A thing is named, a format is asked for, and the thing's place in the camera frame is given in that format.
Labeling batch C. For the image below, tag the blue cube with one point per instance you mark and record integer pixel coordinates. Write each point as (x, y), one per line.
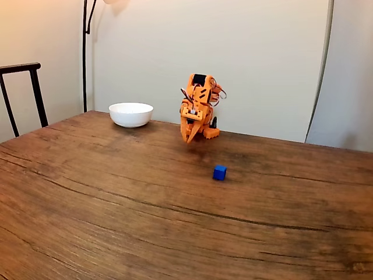
(219, 172)

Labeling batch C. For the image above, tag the white bowl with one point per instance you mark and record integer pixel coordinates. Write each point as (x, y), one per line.
(131, 115)

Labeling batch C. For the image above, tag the white backdrop board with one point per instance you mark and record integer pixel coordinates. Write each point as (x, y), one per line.
(262, 58)

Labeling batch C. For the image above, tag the black floor lamp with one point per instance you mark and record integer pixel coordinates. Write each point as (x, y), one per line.
(84, 73)

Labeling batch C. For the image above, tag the black chair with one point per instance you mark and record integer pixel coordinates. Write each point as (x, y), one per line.
(35, 87)

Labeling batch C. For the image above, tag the orange camera mount with board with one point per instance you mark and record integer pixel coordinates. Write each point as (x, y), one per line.
(186, 112)

